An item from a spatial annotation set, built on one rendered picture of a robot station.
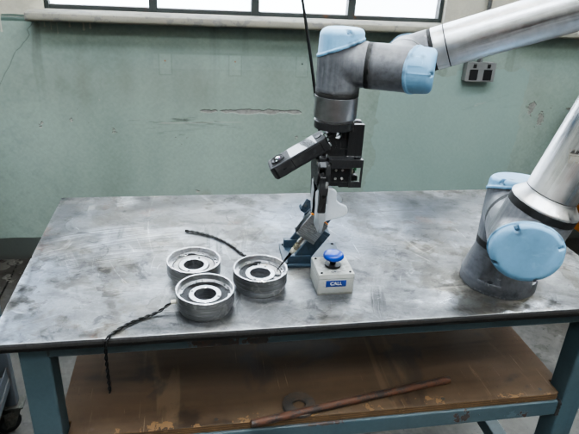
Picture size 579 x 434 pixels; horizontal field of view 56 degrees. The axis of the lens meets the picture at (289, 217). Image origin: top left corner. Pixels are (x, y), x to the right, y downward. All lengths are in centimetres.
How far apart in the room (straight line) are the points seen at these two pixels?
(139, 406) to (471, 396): 70
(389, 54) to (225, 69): 170
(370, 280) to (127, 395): 55
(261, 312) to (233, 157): 172
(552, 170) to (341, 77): 36
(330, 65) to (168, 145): 179
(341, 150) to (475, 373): 64
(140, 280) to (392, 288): 50
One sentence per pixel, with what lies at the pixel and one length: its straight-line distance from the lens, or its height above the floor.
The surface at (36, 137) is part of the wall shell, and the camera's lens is 271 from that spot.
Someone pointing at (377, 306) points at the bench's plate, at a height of 80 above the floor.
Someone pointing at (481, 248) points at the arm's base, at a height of 88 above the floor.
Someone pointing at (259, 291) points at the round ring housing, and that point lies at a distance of 103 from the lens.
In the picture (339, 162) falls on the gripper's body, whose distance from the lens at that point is 97.
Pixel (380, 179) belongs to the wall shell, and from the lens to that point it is 286.
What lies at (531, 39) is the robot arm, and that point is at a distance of 105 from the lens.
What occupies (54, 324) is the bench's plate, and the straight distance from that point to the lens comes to 103.
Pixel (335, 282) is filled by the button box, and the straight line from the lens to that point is 106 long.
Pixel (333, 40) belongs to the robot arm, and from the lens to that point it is 92.
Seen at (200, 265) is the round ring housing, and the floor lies 82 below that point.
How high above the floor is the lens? 138
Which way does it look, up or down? 25 degrees down
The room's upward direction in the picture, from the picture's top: 3 degrees clockwise
